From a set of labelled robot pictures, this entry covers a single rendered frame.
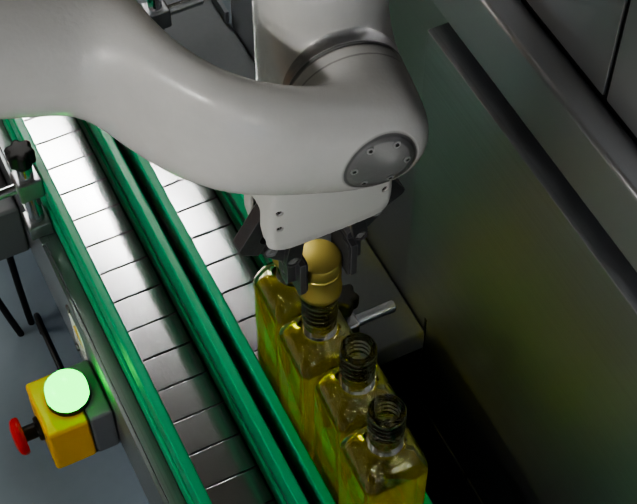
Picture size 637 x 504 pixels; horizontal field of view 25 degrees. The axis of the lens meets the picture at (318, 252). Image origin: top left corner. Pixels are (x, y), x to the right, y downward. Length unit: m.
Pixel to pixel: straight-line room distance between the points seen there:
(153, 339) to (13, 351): 0.40
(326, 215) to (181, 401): 0.43
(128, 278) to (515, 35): 0.63
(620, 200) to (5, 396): 1.03
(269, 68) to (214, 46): 0.79
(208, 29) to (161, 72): 0.89
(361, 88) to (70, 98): 0.17
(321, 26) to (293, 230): 0.21
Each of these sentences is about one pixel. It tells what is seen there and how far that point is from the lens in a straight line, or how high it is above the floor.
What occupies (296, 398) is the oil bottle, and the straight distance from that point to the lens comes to 1.25.
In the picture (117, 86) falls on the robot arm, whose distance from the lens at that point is 0.83.
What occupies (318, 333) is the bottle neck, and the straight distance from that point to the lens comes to 1.18.
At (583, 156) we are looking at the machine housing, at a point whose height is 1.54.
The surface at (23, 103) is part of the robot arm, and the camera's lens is 0.84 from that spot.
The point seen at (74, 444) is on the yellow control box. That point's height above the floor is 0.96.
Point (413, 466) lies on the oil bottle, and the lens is 1.15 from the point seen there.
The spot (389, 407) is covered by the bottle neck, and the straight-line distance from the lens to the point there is 1.12.
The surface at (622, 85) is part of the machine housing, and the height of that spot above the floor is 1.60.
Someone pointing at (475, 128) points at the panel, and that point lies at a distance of 1.07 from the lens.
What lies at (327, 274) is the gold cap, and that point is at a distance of 1.10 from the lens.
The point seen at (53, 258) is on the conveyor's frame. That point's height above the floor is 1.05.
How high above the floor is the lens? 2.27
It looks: 55 degrees down
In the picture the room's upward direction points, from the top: straight up
